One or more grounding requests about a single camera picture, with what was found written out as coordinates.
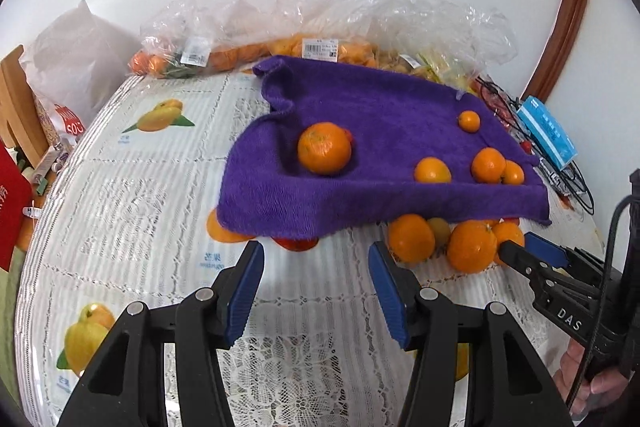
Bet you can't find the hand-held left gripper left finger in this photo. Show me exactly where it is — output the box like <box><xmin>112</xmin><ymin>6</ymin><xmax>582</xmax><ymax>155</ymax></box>
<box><xmin>57</xmin><ymin>241</ymin><xmax>266</xmax><ymax>427</ymax></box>

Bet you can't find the small yellow-green fruit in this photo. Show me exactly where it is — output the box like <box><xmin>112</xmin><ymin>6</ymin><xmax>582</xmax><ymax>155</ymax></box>
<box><xmin>426</xmin><ymin>217</ymin><xmax>453</xmax><ymax>248</ymax></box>

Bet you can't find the green bed sheet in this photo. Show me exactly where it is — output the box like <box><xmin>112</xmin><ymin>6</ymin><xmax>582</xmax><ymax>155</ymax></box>
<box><xmin>0</xmin><ymin>252</ymin><xmax>31</xmax><ymax>388</ymax></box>

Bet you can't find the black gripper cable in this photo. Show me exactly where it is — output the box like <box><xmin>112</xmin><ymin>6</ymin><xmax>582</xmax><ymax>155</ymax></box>
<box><xmin>565</xmin><ymin>194</ymin><xmax>640</xmax><ymax>413</ymax></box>

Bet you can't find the fruit print tablecloth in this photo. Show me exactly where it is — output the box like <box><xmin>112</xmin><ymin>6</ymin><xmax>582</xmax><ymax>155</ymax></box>
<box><xmin>15</xmin><ymin>67</ymin><xmax>616</xmax><ymax>427</ymax></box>

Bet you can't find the blue tissue box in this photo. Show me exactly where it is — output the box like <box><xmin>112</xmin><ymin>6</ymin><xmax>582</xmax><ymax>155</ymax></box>
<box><xmin>515</xmin><ymin>96</ymin><xmax>578</xmax><ymax>170</ymax></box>

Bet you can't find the wooden headboard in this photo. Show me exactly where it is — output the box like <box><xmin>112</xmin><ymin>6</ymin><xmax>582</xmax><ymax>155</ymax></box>
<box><xmin>0</xmin><ymin>44</ymin><xmax>51</xmax><ymax>165</ymax></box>

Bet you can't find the bag of yellow fruit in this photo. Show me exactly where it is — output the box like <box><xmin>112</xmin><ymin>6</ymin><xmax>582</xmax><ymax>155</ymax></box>
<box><xmin>400</xmin><ymin>49</ymin><xmax>482</xmax><ymax>94</ymax></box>

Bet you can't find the bag of small red fruit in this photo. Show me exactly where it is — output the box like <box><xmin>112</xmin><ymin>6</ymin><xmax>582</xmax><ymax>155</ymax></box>
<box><xmin>479</xmin><ymin>81</ymin><xmax>522</xmax><ymax>128</ymax></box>

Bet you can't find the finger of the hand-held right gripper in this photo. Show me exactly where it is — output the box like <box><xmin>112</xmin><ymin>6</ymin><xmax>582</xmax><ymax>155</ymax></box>
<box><xmin>500</xmin><ymin>241</ymin><xmax>551</xmax><ymax>286</ymax></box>
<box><xmin>525</xmin><ymin>232</ymin><xmax>571</xmax><ymax>269</ymax></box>

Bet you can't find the white plastic bag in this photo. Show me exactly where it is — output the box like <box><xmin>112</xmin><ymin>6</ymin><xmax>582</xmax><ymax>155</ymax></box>
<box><xmin>20</xmin><ymin>0</ymin><xmax>143</xmax><ymax>128</ymax></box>

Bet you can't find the clear bag of tangerines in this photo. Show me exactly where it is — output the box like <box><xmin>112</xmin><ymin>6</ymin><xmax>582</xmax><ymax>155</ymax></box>
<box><xmin>127</xmin><ymin>0</ymin><xmax>291</xmax><ymax>80</ymax></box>

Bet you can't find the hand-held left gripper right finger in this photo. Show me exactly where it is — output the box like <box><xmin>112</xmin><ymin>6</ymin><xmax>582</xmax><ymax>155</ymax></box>
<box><xmin>368</xmin><ymin>241</ymin><xmax>566</xmax><ymax>427</ymax></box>

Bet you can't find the black wire basket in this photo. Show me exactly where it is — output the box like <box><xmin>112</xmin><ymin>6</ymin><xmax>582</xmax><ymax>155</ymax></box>
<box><xmin>475</xmin><ymin>76</ymin><xmax>596</xmax><ymax>215</ymax></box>

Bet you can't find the red paper bag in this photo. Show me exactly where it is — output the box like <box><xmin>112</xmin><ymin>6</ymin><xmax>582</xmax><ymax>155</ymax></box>
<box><xmin>0</xmin><ymin>144</ymin><xmax>33</xmax><ymax>270</ymax></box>

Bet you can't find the brown wooden door frame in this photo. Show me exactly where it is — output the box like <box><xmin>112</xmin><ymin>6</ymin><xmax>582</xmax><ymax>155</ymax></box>
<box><xmin>527</xmin><ymin>0</ymin><xmax>596</xmax><ymax>104</ymax></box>

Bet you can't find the red print plastic bag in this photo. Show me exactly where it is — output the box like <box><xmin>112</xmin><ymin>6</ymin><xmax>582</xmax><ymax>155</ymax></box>
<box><xmin>45</xmin><ymin>103</ymin><xmax>87</xmax><ymax>138</ymax></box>

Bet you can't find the large orange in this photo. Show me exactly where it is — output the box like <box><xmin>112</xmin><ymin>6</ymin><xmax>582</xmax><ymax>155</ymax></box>
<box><xmin>297</xmin><ymin>122</ymin><xmax>352</xmax><ymax>176</ymax></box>
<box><xmin>446</xmin><ymin>220</ymin><xmax>498</xmax><ymax>274</ymax></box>

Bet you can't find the purple towel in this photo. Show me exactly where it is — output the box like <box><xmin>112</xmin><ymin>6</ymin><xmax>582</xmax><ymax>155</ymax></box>
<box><xmin>216</xmin><ymin>55</ymin><xmax>552</xmax><ymax>240</ymax></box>

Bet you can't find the person's right hand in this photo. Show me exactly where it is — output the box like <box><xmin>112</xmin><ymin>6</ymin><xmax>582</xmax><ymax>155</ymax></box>
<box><xmin>557</xmin><ymin>339</ymin><xmax>636</xmax><ymax>414</ymax></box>

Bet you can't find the small white box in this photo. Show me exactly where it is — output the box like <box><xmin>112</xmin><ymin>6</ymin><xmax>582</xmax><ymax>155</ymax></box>
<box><xmin>32</xmin><ymin>144</ymin><xmax>68</xmax><ymax>180</ymax></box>

